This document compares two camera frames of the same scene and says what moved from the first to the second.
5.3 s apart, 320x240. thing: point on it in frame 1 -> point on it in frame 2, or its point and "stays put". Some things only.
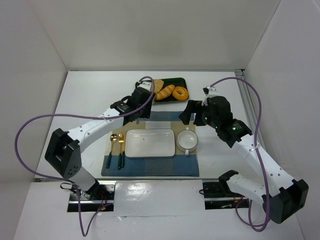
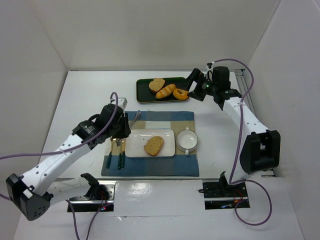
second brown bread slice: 158,85 stays put
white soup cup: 187,140 stays put
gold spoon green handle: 113,138 stays put
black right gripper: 194,110 -> 197,84
